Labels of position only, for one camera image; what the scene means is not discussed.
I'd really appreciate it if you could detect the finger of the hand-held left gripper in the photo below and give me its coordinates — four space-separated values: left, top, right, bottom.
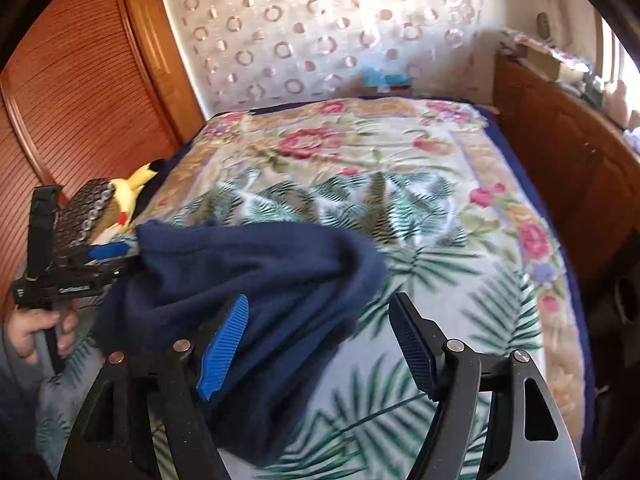
27 185 63 281
65 242 136 281

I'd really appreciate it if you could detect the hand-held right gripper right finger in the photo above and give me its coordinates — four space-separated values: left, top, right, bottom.
387 292 583 480

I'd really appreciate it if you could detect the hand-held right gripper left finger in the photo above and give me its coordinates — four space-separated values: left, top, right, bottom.
57 293 249 480

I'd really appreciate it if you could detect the navy printed t-shirt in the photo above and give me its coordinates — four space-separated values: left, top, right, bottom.
92 219 388 466

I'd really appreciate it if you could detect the person's left forearm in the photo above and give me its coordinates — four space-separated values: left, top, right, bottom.
0 340 66 480

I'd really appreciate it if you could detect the person's left hand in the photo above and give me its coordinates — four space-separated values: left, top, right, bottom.
5 305 81 366

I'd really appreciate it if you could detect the black patterned pillow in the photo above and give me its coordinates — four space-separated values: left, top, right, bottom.
52 177 118 261

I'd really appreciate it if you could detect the yellow plush toy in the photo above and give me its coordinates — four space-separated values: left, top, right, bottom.
97 159 166 233

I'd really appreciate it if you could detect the floral blanket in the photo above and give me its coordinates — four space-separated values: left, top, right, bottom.
35 97 586 480

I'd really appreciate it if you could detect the wooden slatted wardrobe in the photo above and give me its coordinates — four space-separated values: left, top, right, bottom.
0 0 206 311

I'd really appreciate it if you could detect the black trash bin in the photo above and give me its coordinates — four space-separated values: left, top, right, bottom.
612 275 640 331

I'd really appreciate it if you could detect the wooden cabinet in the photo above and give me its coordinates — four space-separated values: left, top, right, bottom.
492 52 640 311

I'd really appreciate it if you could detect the blue tissue box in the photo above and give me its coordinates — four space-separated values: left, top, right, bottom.
362 65 411 93

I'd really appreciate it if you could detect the circle patterned sheer curtain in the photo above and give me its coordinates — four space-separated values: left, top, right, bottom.
160 0 483 116

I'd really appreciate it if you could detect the cardboard box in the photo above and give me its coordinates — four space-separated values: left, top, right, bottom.
517 45 576 81

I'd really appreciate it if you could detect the pink jug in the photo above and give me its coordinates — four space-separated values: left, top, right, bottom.
607 80 631 128

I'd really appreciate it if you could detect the window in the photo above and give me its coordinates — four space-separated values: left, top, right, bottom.
597 15 640 91

